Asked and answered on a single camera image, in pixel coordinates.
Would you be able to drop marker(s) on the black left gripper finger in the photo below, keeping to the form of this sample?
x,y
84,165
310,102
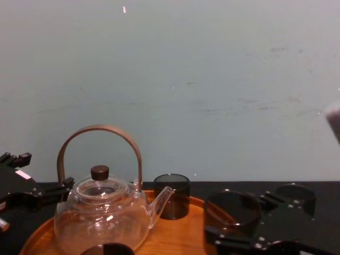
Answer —
x,y
57,187
18,159

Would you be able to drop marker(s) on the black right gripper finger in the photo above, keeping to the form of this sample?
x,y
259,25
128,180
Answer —
x,y
285,205
233,240

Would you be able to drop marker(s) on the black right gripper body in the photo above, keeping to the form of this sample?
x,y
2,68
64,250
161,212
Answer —
x,y
300,239

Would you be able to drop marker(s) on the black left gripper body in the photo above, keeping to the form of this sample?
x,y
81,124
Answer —
x,y
14,184

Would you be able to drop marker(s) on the round wooden tray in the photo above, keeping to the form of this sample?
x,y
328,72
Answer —
x,y
183,233

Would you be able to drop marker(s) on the smoked glass cup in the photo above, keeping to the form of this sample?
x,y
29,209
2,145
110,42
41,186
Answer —
x,y
175,204
232,210
109,250
297,197

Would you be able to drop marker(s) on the glass lid with dark knob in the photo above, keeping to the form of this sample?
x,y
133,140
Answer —
x,y
99,172

